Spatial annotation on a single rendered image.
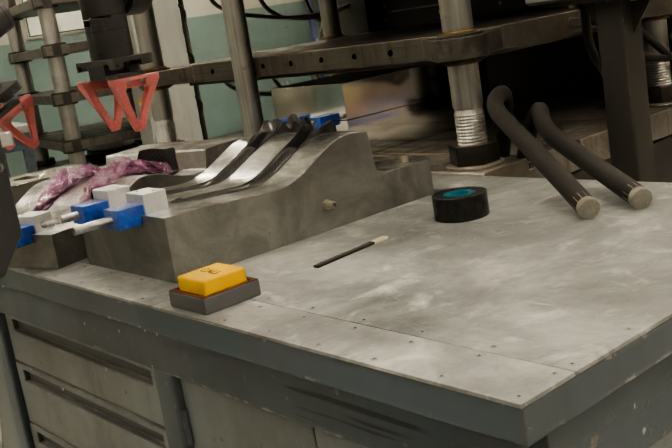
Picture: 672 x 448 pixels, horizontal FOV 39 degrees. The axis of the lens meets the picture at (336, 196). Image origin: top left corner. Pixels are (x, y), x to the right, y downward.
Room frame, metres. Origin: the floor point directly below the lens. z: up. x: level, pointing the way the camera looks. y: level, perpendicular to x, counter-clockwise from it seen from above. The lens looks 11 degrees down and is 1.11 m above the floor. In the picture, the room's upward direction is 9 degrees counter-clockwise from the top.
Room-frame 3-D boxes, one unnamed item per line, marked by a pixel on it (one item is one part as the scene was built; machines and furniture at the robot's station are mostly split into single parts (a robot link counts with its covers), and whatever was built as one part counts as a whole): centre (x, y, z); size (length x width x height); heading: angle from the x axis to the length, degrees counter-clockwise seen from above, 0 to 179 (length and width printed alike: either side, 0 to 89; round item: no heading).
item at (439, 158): (2.48, -0.19, 0.76); 1.30 x 0.84 x 0.07; 39
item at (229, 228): (1.46, 0.11, 0.87); 0.50 x 0.26 x 0.14; 129
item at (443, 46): (2.47, -0.20, 0.96); 1.29 x 0.83 x 0.18; 39
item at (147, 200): (1.25, 0.30, 0.89); 0.13 x 0.05 x 0.05; 129
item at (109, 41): (1.28, 0.27, 1.12); 0.10 x 0.07 x 0.07; 39
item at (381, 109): (2.39, -0.16, 0.87); 0.50 x 0.27 x 0.17; 129
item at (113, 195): (1.33, 0.36, 0.89); 0.13 x 0.05 x 0.05; 128
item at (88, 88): (1.29, 0.28, 1.05); 0.07 x 0.07 x 0.09; 39
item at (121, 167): (1.67, 0.40, 0.90); 0.26 x 0.18 x 0.08; 146
